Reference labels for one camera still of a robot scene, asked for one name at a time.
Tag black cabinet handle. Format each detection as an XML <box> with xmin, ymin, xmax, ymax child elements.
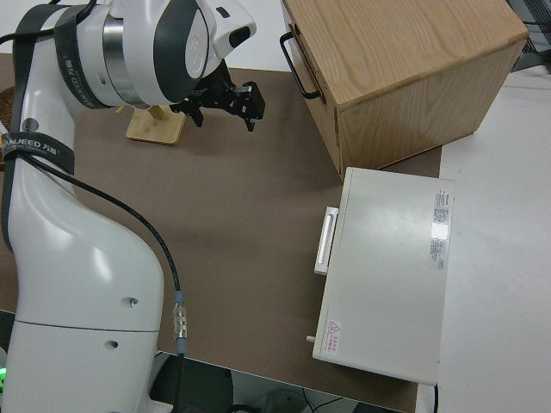
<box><xmin>279</xmin><ymin>32</ymin><xmax>322</xmax><ymax>100</ymax></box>

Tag wooden mug tree stand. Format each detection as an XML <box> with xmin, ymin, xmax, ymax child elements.
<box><xmin>114</xmin><ymin>102</ymin><xmax>187</xmax><ymax>147</ymax></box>

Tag wooden cabinet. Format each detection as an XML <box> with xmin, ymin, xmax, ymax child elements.
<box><xmin>279</xmin><ymin>0</ymin><xmax>529</xmax><ymax>173</ymax></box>

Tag white oven door handle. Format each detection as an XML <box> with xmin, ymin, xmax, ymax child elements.
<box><xmin>313</xmin><ymin>206</ymin><xmax>341</xmax><ymax>276</ymax></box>

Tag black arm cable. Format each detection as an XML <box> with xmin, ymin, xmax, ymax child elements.
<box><xmin>0</xmin><ymin>141</ymin><xmax>189</xmax><ymax>413</ymax></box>

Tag brown table mat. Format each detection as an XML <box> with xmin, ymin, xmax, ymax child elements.
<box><xmin>0</xmin><ymin>53</ymin><xmax>444</xmax><ymax>413</ymax></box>

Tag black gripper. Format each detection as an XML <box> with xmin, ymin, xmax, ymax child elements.
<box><xmin>171</xmin><ymin>64</ymin><xmax>266</xmax><ymax>133</ymax></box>

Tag brown wicker basket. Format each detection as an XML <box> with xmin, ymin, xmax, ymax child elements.
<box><xmin>0</xmin><ymin>87</ymin><xmax>16</xmax><ymax>126</ymax></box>

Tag white toaster oven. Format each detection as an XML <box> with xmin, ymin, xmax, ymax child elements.
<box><xmin>303</xmin><ymin>166</ymin><xmax>456</xmax><ymax>385</ymax></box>

